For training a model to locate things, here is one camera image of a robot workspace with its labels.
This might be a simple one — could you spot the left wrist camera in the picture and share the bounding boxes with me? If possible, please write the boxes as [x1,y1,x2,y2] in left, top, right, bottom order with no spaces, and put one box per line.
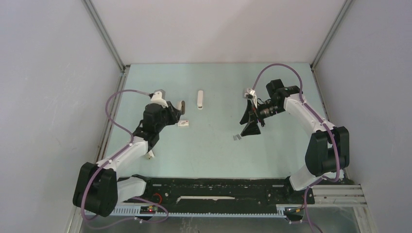
[150,89,168,108]

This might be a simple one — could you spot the small grey stapler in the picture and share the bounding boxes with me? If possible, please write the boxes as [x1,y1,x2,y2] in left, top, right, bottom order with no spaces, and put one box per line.
[177,100,186,115]

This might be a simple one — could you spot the white staple box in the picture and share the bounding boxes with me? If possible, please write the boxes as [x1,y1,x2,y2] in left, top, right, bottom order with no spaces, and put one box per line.
[177,120,189,127]

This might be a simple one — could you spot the beige open stapler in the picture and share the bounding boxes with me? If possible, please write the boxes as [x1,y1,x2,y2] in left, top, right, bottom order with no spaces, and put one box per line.
[144,150,155,160]

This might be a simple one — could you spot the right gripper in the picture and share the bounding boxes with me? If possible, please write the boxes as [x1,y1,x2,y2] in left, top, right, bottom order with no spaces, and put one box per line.
[240,99,286,136]

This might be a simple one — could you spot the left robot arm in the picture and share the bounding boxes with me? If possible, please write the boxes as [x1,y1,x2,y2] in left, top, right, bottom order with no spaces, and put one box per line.
[72,101,185,217]

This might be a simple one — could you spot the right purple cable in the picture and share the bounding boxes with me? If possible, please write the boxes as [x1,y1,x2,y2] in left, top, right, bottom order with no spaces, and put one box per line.
[251,63,342,233]

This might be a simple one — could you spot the right aluminium frame post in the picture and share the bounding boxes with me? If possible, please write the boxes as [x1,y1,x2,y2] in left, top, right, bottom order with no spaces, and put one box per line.
[310,0,355,71]

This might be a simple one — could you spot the left aluminium frame post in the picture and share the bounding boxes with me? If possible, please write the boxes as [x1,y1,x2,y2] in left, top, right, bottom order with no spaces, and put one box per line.
[82,0,130,161]

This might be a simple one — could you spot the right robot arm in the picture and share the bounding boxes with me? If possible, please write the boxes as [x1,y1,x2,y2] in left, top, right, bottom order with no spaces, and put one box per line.
[240,79,350,203]

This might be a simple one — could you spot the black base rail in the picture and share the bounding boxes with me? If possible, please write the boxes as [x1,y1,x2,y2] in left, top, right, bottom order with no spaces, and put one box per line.
[134,174,315,215]

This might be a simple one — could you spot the white stapler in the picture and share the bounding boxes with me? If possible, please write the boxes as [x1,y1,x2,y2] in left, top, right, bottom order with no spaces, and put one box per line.
[197,90,204,110]

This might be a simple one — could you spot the aluminium frame post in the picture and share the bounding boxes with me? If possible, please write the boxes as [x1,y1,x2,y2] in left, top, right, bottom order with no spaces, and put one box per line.
[82,0,130,161]
[310,0,355,71]

